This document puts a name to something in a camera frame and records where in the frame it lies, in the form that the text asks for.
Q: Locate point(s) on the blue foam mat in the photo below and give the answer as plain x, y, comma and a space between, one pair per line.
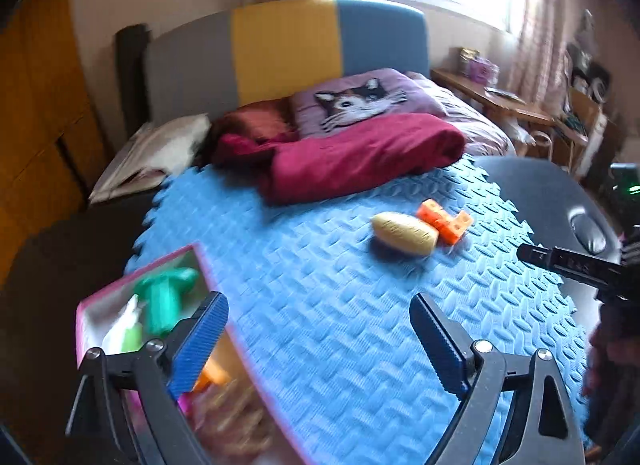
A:
325, 295

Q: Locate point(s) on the wooden side table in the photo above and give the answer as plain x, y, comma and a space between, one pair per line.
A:
500, 105

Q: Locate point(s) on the magenta plastic toy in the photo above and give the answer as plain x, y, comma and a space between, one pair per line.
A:
186, 404

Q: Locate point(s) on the dark red blanket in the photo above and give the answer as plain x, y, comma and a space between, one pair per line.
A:
350, 160

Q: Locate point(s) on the yellow egg-shaped toy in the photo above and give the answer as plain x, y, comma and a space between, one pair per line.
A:
402, 235

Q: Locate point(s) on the black round cushion plug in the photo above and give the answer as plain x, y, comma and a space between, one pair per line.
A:
590, 234

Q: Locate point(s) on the brown massage comb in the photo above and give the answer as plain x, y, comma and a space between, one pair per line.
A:
230, 420

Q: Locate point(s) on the pink curtain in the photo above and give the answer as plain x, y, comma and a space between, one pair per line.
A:
550, 20

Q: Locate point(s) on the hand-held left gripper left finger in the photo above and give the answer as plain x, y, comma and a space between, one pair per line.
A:
197, 345

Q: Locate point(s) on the rust red cushion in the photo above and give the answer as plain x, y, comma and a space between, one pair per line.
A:
255, 120

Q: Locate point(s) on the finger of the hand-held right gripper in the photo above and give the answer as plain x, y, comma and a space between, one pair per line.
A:
570, 262

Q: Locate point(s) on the pink cardboard box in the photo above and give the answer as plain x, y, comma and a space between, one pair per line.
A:
100, 315

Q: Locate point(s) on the pink duvet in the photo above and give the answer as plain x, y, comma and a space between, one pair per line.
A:
475, 120

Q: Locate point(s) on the orange plastic toy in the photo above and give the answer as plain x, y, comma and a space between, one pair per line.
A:
215, 375

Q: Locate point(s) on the wooden wardrobe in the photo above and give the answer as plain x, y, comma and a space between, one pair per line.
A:
40, 120

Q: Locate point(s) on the white green toy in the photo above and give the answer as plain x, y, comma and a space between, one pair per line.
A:
125, 330

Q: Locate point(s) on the orange plastic blocks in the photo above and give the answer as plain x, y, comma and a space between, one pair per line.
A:
455, 227

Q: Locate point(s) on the green plastic toy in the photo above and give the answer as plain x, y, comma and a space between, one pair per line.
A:
165, 300

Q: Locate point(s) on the cluttered storage shelf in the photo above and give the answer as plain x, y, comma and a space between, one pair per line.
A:
587, 95

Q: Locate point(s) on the person's right forearm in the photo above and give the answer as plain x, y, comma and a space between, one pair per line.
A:
610, 375

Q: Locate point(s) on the purple storage box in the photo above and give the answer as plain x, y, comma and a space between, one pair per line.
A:
477, 67

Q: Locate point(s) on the grey yellow blue headboard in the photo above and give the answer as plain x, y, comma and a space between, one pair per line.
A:
280, 55

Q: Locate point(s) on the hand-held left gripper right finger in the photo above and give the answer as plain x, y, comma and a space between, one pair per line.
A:
440, 345

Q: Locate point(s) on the purple cat print pillow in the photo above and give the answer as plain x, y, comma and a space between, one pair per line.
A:
350, 100

